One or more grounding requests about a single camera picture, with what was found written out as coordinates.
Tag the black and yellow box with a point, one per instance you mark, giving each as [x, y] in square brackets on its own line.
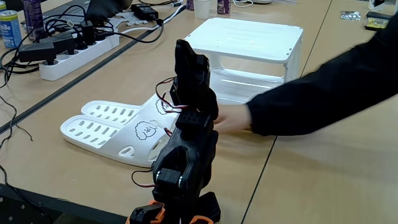
[376, 23]

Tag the white slipper with dog print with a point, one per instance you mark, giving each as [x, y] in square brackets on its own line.
[93, 130]
[109, 110]

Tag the black power adapter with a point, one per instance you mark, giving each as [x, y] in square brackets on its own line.
[60, 42]
[144, 12]
[35, 51]

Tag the purple drink can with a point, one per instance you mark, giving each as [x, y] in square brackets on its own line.
[190, 3]
[224, 6]
[32, 18]

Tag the white box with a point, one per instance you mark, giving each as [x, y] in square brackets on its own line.
[382, 6]

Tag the person's hand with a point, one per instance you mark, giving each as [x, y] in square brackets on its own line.
[233, 118]

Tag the black power plug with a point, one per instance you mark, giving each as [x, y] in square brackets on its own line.
[88, 32]
[100, 35]

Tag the white paper cup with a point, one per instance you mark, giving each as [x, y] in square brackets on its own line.
[202, 9]

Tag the black laptop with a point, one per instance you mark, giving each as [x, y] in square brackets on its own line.
[102, 9]

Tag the white printed plastic part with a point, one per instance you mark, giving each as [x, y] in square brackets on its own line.
[130, 18]

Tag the white plastic shoe rack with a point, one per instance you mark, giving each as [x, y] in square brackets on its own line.
[245, 37]

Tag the blue drink can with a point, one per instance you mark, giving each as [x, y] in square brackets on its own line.
[11, 31]

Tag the white power strip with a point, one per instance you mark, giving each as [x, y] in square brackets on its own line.
[77, 60]

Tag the white flat device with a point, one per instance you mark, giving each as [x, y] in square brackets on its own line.
[261, 1]

